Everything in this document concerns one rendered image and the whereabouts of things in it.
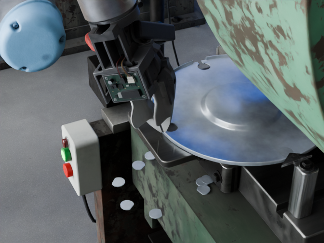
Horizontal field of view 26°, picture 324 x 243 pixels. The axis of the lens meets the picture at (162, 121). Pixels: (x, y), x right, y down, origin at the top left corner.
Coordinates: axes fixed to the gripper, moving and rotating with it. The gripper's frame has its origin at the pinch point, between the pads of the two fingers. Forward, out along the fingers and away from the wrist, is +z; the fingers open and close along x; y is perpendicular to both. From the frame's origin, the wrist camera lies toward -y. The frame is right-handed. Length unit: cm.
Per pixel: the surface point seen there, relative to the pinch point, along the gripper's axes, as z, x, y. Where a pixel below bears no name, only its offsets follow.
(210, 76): 2.3, 3.0, -15.8
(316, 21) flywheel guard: -35, 36, 44
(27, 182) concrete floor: 55, -83, -57
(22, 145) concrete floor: 52, -91, -72
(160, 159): 1.9, 1.3, 6.9
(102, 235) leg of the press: 37, -31, -14
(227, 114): 3.4, 8.2, -5.6
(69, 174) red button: 16.8, -28.9, -10.0
